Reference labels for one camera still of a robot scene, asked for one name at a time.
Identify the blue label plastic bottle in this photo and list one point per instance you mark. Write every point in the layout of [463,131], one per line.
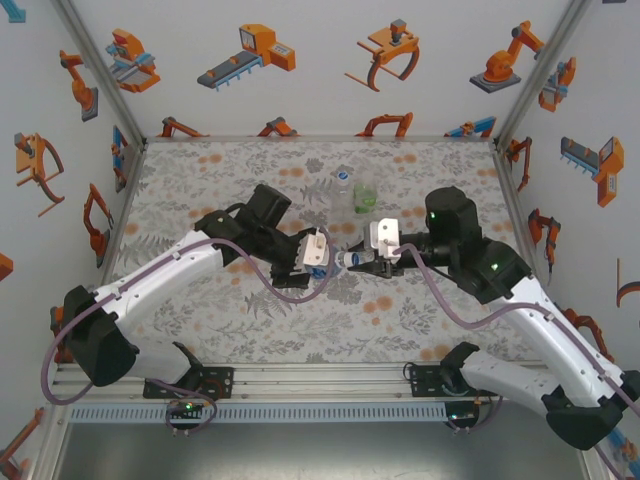
[340,260]

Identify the green label plastic bottle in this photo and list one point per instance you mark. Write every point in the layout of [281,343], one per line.
[365,200]

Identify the clear unlabelled plastic bottle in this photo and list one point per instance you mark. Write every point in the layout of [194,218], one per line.
[342,200]

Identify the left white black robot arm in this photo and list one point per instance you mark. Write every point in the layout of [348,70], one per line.
[160,265]

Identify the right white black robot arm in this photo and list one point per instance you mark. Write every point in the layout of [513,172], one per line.
[560,335]

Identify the floral patterned table cover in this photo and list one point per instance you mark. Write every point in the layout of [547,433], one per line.
[300,340]

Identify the small circuit board green LED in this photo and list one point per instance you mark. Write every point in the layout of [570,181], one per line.
[457,416]
[187,406]

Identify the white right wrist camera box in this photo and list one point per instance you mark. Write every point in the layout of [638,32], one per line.
[385,237]

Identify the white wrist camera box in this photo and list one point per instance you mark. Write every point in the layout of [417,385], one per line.
[316,247]
[385,237]

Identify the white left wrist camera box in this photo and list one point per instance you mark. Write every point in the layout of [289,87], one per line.
[316,247]

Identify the aluminium table side rail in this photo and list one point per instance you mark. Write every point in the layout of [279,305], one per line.
[512,205]
[126,200]

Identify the aluminium table end rail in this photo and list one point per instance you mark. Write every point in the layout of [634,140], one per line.
[320,138]

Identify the wide aluminium frame rail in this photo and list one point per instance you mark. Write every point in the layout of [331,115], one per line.
[320,382]

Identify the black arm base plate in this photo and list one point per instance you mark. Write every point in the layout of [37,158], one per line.
[420,380]
[225,382]

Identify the aluminium frame post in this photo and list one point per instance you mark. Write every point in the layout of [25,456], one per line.
[100,75]
[542,70]

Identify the aluminium frame leg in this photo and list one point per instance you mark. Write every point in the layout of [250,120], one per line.
[47,445]
[597,465]

